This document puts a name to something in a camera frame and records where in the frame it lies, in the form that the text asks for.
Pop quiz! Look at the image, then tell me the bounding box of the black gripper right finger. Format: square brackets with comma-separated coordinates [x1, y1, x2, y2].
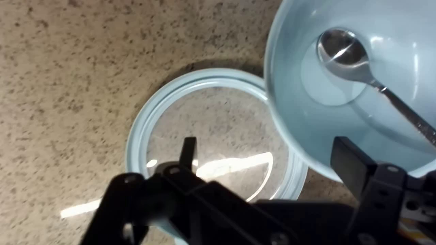
[331, 136, 436, 245]

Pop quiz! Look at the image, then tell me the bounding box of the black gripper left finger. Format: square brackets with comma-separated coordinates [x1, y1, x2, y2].
[79, 135, 301, 245]

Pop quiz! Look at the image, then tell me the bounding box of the light blue front bowl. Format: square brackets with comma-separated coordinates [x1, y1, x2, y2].
[264, 0, 436, 180]

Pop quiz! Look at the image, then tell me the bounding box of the blue rimmed glass lid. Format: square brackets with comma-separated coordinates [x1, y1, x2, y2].
[124, 67, 309, 242]

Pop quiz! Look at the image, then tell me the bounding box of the metal spoon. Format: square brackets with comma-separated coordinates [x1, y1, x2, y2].
[316, 28, 436, 146]

